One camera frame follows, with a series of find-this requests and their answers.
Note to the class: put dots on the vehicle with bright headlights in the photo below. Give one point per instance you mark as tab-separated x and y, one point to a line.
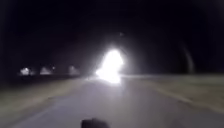
110	66

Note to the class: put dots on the robot's own part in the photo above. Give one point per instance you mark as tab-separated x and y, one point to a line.
94	123

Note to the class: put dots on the grey asphalt path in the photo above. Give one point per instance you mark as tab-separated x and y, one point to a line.
110	103

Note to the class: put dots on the dry grass verge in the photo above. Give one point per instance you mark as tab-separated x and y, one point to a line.
26	98
193	88

